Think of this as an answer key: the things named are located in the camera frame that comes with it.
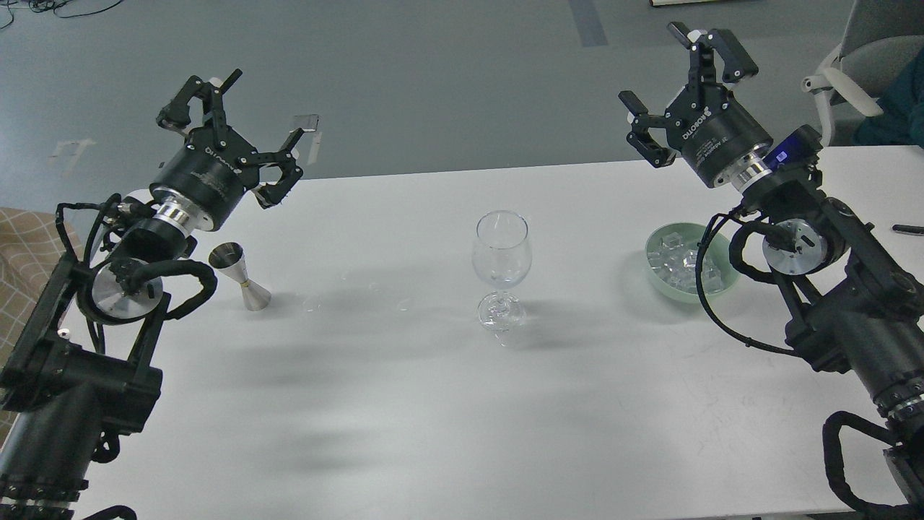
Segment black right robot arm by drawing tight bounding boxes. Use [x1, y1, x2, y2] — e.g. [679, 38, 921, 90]
[619, 21, 923, 519]

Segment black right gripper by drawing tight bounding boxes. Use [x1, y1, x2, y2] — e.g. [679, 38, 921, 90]
[618, 21, 773, 188]

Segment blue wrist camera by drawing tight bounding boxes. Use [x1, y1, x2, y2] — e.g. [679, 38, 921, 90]
[763, 124, 823, 171]

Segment steel double jigger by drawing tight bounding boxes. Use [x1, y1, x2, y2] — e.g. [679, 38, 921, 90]
[208, 241, 271, 311]

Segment black floor cables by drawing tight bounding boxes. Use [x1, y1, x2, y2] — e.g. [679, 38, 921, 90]
[0, 0, 125, 30]

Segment white office chair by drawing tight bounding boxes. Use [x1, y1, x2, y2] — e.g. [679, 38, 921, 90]
[800, 1, 923, 146]

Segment beige checkered sofa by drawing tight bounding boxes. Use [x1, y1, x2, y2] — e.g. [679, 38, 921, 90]
[0, 207, 82, 441]

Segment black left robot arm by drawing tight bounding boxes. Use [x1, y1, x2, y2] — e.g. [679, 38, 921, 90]
[2, 70, 319, 519]

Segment clear wine glass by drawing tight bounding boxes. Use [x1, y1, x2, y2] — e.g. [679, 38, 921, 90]
[471, 210, 533, 333]

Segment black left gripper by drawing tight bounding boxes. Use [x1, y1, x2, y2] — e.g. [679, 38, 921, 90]
[149, 69, 305, 233]

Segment green bowl of ice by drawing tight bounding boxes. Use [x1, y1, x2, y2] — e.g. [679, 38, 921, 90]
[645, 222, 741, 304]

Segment person in teal shirt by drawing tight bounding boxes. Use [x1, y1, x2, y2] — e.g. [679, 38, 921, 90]
[851, 51, 923, 148]

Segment black pen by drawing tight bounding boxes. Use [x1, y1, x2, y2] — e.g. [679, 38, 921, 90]
[892, 224, 924, 237]

